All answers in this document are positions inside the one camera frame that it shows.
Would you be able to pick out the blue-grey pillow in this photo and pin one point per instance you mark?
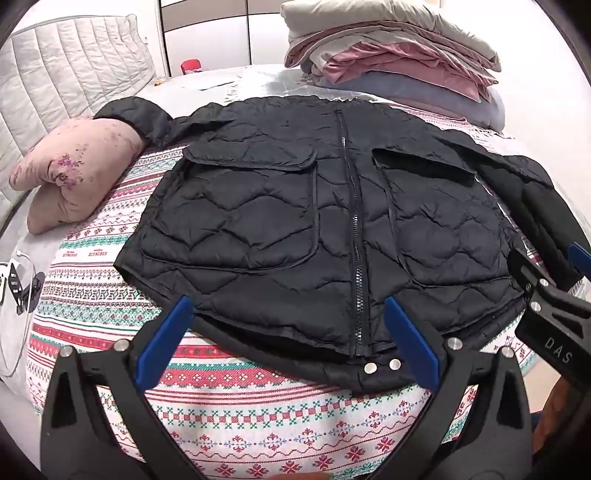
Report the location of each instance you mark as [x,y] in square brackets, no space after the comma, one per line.
[429,99]

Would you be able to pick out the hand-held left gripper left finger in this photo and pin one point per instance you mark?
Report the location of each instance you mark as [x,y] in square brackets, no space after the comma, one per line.
[165,344]

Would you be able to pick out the beige folded quilt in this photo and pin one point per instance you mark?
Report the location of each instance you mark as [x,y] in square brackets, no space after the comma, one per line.
[388,27]

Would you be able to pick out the patterned knit-print blanket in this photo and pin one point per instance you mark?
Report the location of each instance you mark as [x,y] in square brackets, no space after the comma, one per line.
[258,415]

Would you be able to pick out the pink floral pillow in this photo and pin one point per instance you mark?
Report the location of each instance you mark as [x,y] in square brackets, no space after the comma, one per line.
[78,170]

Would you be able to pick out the white wardrobe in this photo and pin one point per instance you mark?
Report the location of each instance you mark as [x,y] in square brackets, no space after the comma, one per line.
[221,32]

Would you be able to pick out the small red container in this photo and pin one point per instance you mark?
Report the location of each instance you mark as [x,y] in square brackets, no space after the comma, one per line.
[191,66]

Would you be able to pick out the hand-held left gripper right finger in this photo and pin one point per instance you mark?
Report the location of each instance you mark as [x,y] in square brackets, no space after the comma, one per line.
[413,344]

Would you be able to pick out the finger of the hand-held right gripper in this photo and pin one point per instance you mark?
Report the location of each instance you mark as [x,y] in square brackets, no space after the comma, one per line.
[526,272]
[579,259]

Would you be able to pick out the person's right forearm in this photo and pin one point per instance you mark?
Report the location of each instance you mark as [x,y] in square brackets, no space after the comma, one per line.
[570,424]

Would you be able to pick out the white quilted headboard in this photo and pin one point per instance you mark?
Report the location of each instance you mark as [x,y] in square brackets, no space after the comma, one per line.
[64,87]

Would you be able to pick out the pink folded blanket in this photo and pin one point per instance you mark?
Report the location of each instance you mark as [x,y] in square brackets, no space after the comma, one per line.
[406,62]

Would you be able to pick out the black quilted jacket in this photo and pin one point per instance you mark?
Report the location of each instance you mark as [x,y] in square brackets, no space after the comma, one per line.
[286,221]

